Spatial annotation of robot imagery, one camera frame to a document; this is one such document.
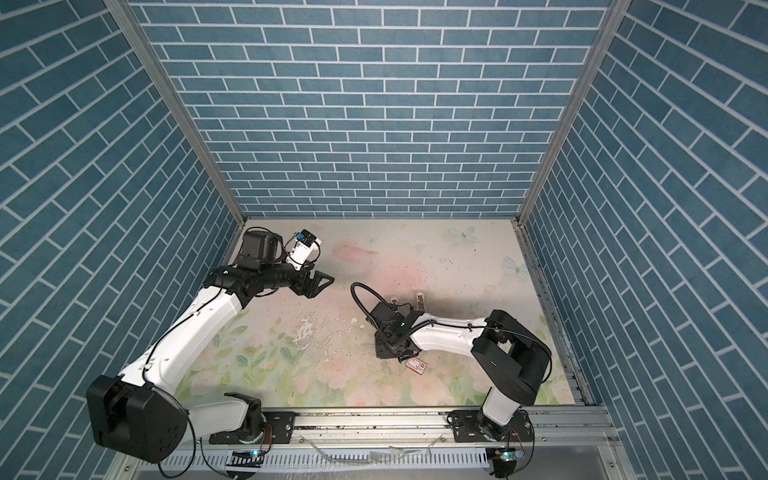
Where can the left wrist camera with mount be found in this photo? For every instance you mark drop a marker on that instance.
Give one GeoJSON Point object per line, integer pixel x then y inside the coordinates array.
{"type": "Point", "coordinates": [305, 250]}

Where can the red staple box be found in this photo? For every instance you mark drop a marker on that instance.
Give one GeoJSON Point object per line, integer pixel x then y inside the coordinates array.
{"type": "Point", "coordinates": [416, 365]}

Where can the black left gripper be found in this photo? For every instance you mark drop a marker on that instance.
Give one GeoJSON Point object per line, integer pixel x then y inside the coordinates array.
{"type": "Point", "coordinates": [302, 288]}

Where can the aluminium corner post left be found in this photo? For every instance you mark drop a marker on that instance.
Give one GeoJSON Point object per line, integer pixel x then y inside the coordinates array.
{"type": "Point", "coordinates": [130, 27]}

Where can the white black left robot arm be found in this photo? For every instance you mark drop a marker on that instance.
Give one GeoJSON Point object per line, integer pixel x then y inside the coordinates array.
{"type": "Point", "coordinates": [136, 412]}

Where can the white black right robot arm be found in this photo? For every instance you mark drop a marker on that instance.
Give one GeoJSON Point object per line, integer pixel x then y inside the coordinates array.
{"type": "Point", "coordinates": [513, 358]}

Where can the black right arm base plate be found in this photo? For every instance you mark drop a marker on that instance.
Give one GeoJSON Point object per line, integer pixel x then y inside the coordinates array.
{"type": "Point", "coordinates": [472, 426]}

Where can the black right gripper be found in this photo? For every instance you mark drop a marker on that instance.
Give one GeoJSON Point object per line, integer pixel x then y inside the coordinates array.
{"type": "Point", "coordinates": [381, 353]}

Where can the aluminium corner post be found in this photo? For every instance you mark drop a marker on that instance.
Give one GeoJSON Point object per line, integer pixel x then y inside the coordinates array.
{"type": "Point", "coordinates": [130, 27]}
{"type": "Point", "coordinates": [593, 60]}

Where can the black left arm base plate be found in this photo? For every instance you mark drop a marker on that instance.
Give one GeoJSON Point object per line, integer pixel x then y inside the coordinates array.
{"type": "Point", "coordinates": [276, 428]}

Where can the aluminium corner post right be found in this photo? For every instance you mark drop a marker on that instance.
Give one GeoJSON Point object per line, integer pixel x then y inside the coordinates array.
{"type": "Point", "coordinates": [593, 60]}

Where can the aluminium front rail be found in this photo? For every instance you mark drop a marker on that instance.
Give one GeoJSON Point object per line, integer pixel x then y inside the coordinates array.
{"type": "Point", "coordinates": [571, 442]}

